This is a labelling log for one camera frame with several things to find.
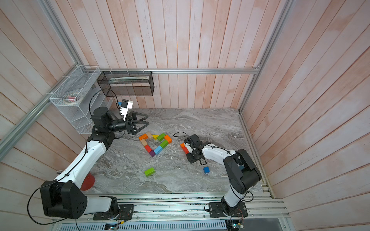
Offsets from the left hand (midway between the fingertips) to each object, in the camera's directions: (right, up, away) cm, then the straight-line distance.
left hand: (148, 122), depth 69 cm
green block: (+1, -10, +33) cm, 34 cm away
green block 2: (+4, -15, +30) cm, 34 cm away
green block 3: (-3, -30, +17) cm, 35 cm away
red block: (-7, -18, +29) cm, 35 cm away
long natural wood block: (-7, -9, +33) cm, 34 cm away
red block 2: (+19, -17, +16) cm, 30 cm away
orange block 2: (+17, -15, +30) cm, 37 cm away
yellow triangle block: (-3, -10, +32) cm, 34 cm away
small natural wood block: (-11, -13, +31) cm, 36 cm away
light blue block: (0, -18, +27) cm, 32 cm away
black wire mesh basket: (-24, +29, +35) cm, 52 cm away
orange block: (+7, -12, +32) cm, 35 cm away
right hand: (+23, -22, +26) cm, 41 cm away
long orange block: (-11, -10, +32) cm, 36 cm away
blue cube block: (+32, -29, +18) cm, 47 cm away
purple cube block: (-3, -21, +26) cm, 33 cm away
